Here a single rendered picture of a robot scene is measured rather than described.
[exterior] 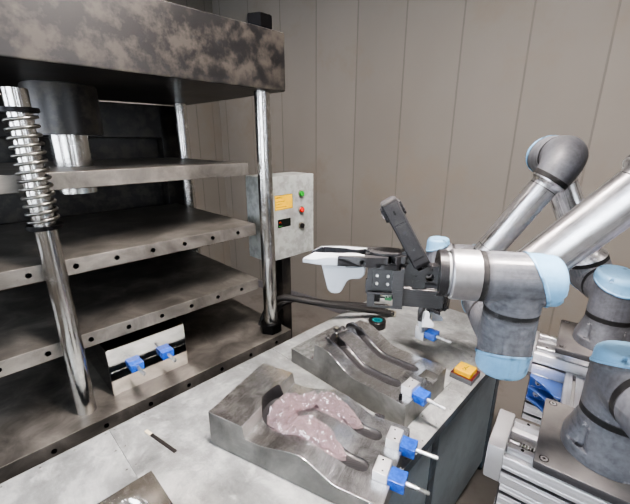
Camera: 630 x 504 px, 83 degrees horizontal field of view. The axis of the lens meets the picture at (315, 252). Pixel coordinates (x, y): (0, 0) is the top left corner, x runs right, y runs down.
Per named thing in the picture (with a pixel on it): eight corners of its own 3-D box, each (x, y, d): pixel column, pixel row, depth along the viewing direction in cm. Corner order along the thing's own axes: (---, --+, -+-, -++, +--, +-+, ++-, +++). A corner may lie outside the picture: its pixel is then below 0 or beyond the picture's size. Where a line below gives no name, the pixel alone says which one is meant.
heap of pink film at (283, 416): (366, 420, 103) (367, 397, 101) (341, 468, 88) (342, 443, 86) (289, 392, 114) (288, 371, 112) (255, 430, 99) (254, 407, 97)
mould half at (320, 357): (443, 390, 125) (447, 356, 121) (403, 431, 107) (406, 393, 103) (335, 337, 158) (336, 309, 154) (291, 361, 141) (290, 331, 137)
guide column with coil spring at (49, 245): (115, 488, 127) (29, 88, 89) (98, 498, 124) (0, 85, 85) (110, 478, 131) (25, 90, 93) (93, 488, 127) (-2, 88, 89)
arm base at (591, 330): (632, 340, 111) (641, 311, 108) (637, 363, 99) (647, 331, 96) (573, 325, 119) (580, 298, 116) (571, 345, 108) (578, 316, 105)
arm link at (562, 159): (616, 150, 90) (484, 293, 108) (595, 149, 100) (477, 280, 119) (576, 125, 91) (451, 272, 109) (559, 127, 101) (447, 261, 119)
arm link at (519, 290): (565, 323, 49) (579, 263, 46) (479, 315, 51) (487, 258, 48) (542, 299, 56) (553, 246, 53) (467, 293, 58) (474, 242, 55)
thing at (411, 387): (448, 412, 106) (450, 396, 104) (440, 421, 102) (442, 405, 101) (408, 391, 114) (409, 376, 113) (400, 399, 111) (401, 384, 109)
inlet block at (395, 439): (438, 459, 94) (440, 443, 93) (435, 474, 90) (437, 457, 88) (389, 441, 100) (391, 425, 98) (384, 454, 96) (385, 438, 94)
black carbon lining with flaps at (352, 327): (420, 372, 123) (423, 348, 120) (394, 395, 112) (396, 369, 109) (343, 335, 146) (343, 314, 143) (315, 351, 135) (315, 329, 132)
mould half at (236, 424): (408, 443, 103) (411, 411, 99) (380, 526, 80) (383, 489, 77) (264, 389, 125) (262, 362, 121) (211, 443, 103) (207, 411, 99)
